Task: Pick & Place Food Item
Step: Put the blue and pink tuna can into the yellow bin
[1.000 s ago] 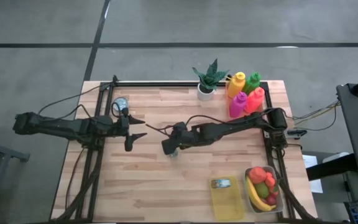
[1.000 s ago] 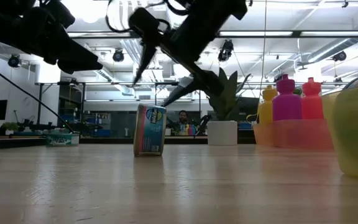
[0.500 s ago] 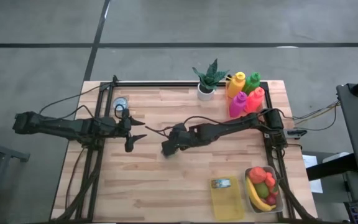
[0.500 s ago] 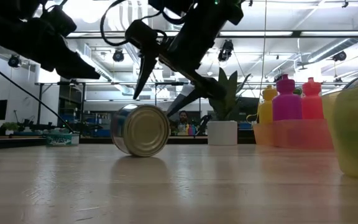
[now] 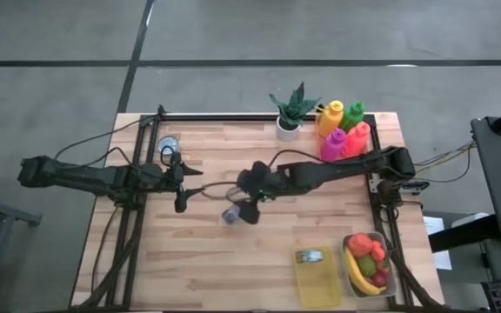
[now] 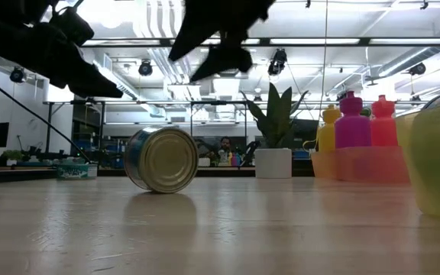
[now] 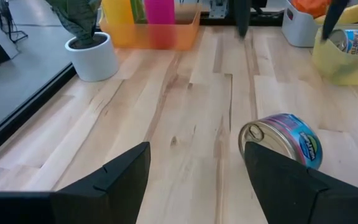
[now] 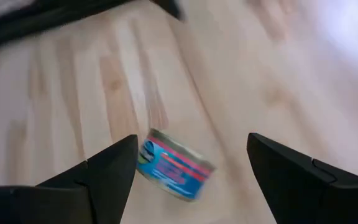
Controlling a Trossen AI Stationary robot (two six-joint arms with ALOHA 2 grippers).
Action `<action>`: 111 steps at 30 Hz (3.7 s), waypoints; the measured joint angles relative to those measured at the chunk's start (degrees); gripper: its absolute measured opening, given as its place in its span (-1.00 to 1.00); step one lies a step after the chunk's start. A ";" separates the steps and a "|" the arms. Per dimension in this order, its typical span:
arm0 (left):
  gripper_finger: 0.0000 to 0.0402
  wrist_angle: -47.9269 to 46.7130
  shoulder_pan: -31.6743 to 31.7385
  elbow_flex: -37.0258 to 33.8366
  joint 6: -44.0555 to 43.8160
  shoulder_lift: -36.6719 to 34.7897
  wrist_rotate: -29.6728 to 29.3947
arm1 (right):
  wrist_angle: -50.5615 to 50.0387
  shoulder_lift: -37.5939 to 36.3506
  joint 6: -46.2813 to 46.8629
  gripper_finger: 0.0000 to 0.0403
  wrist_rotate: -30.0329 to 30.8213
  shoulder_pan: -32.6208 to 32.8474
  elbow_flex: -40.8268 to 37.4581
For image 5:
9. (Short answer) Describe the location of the purple squeeze bottle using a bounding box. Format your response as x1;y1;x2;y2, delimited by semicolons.
320;127;348;163

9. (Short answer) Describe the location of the green squeeze bottle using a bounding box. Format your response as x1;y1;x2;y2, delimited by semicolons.
338;99;366;134

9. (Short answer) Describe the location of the yellow toy banana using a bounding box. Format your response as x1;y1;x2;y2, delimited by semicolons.
344;246;388;297

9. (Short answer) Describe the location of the orange plastic bin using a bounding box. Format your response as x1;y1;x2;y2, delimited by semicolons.
316;111;373;163

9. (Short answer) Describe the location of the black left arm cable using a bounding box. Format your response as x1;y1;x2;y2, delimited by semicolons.
53;110;177;170

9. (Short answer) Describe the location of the white paper sheet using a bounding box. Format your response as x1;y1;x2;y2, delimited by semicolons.
422;215;453;271

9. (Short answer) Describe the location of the grey plastic bin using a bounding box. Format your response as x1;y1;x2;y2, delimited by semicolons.
341;230;399;300

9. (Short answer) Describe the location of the grey metal stand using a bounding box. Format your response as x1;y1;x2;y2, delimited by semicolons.
0;186;43;313

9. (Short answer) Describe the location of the green toy pear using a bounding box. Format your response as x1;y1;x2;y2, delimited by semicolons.
355;254;378;279

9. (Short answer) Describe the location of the black metal rig frame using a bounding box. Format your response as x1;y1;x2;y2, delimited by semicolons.
74;103;450;313

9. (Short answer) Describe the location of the orange squeeze bottle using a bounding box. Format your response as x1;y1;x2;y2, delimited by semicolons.
341;121;371;159

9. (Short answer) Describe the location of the tin can with colourful label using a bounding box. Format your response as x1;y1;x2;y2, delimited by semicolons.
221;204;243;226

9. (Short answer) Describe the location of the orange toy fruit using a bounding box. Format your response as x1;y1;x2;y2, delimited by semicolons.
347;232;375;258

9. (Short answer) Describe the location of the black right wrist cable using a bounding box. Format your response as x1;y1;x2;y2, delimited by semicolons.
199;148;335;203

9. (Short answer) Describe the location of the green plant in white pot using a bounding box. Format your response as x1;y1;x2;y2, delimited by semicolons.
268;81;323;143

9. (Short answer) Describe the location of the multicoloured cable bundle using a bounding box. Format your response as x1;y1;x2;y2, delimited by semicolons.
409;138;480;184

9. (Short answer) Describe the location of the yellow squeeze bottle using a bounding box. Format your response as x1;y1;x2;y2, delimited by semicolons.
317;99;345;138

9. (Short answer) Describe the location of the yellow plastic bin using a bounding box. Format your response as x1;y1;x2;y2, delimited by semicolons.
292;245;344;310

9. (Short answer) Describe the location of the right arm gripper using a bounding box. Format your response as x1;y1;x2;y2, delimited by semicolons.
237;160;296;226

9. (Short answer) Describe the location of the orange mandarin bunch with leaf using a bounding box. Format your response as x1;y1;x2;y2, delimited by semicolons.
370;239;388;263

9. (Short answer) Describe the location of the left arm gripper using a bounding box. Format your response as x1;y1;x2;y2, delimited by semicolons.
158;150;207;215

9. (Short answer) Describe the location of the silver tin can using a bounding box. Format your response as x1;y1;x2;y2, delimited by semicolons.
294;249;324;265
157;135;181;157

